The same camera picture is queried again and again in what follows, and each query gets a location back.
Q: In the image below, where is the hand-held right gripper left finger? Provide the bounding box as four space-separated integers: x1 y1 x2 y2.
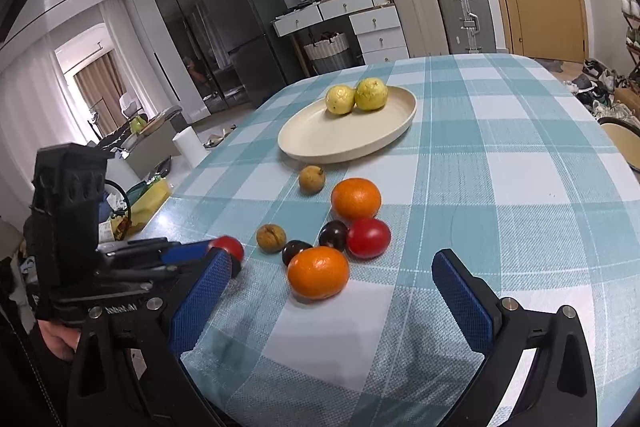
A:
66 248 236 427

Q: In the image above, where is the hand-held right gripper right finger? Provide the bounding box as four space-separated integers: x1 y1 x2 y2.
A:
431 248 598 427

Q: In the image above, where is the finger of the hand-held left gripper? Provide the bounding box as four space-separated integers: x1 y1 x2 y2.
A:
97 264 183 289
97 237 213 267

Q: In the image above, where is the red tomato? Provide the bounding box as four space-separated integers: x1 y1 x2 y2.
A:
209 235 245 278
347 218 392 260

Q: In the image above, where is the dark plum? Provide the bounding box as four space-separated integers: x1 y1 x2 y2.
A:
318 220 350 253
281 240 314 267

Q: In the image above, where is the orange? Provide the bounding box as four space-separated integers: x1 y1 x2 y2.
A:
287 246 350 301
331 177 382 222

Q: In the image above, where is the brown kiwi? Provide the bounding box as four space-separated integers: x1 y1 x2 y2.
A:
299 165 326 194

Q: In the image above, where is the cream oval plate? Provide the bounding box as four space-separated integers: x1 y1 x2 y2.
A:
277 85 417 164

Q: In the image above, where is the person's left forearm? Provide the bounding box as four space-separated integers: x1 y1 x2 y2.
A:
0 307 81 427

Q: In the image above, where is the person's left hand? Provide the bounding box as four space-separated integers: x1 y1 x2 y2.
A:
39 321 82 361

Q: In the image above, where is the yellow bag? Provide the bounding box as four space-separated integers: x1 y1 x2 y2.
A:
125 179 172 228

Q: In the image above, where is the white sheer curtain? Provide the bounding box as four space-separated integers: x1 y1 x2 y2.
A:
0 27 96 228

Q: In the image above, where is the teal white checkered tablecloth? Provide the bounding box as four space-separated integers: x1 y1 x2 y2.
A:
170 53 640 427

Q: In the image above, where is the paper towel roll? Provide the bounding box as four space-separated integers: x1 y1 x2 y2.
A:
172 125 208 168

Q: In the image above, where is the brown cardboard box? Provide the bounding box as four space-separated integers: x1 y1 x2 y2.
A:
127 107 188 175

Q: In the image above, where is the brown curtain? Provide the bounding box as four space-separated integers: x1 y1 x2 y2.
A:
74 53 128 132

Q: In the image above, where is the greenish yellow guava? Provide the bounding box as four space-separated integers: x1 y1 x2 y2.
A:
354 78 389 112

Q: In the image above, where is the beige round chair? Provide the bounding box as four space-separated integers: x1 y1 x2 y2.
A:
597 117 640 172

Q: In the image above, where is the dark glass wardrobe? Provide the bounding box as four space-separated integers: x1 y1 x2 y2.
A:
145 0 236 115

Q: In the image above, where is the grey refrigerator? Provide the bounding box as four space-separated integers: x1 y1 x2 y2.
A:
197 0 291 108

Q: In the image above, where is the woven laundry basket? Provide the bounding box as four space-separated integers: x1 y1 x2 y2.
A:
303 32 349 75

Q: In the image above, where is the pile of loose shoes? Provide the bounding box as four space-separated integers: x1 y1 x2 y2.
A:
547 57 640 128

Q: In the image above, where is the white drawer desk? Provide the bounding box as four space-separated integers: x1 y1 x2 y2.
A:
272 0 411 78

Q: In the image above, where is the silver suitcase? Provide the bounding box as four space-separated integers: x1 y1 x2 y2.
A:
434 0 497 55

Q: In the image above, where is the beige suitcase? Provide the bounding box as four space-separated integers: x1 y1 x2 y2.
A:
387 0 451 58

